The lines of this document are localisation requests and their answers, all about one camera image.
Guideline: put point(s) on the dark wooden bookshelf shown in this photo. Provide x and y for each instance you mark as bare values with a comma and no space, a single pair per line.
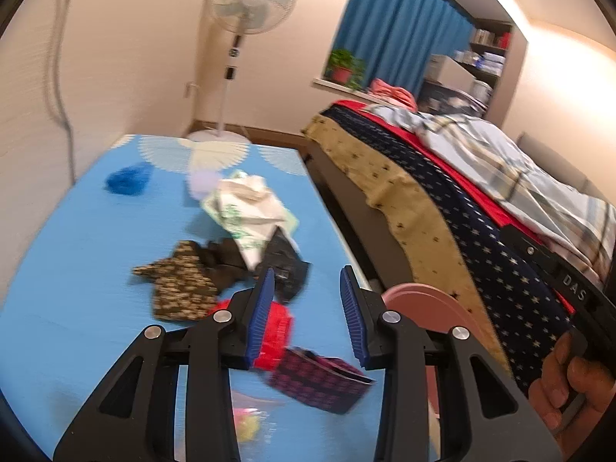
495,65

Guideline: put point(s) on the white round container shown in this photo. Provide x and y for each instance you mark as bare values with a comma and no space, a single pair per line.
480,90

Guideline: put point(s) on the white green printed cloth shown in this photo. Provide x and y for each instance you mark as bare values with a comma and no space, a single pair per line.
250,211

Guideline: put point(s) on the cardboard box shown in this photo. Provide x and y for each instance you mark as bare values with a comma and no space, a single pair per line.
450,70

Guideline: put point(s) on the tan star blanket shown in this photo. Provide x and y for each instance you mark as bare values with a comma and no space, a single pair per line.
409,202

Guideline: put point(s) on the white wall outlet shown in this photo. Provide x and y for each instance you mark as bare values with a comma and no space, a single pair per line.
189,90

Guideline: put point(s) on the potted green plant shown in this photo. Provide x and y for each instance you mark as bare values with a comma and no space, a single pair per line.
342,65

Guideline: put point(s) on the white windowsill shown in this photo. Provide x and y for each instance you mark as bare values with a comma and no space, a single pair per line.
337,86

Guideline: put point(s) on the red cloth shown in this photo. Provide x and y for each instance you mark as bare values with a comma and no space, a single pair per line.
278,332

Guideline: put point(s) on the person's right hand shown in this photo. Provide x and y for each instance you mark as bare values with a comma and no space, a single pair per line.
593,376

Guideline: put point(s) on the black cloth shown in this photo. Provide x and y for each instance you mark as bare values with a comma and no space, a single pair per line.
286,262

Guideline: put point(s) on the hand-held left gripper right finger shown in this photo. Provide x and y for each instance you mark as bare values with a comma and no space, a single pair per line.
351,320

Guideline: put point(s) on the dark patterned storage box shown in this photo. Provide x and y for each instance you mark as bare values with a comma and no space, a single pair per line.
447,98

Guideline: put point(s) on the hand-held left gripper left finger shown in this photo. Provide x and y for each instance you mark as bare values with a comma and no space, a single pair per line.
262,318

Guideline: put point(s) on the plaid duvet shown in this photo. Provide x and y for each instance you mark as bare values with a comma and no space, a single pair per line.
481,149

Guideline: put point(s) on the blue fluffy item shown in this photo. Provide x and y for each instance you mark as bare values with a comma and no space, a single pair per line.
127,180

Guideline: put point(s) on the brown patterned cloth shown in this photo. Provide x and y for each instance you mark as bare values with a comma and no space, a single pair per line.
180,284

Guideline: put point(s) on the pink cloth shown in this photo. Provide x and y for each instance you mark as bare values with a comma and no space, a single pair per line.
390,90

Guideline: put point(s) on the pale purple plastic piece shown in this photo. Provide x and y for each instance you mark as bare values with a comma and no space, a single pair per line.
204,184

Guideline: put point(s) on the maroon patterned packet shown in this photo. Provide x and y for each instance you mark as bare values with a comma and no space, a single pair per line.
313,381

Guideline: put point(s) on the clear plastic pink yellow wrapper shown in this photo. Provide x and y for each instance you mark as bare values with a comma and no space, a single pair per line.
248,424

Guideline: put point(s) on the blue patterned tablecloth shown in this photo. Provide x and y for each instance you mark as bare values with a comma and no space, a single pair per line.
72,250

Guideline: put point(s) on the dark brown wrapper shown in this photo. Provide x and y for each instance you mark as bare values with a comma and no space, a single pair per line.
226,262

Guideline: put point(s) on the blue curtain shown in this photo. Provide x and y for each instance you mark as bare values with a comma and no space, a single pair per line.
399,33

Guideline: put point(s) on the pink round bin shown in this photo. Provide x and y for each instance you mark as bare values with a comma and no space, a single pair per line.
423,305

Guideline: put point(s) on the red bed sheet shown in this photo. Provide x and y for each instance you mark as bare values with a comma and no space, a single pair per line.
486,202

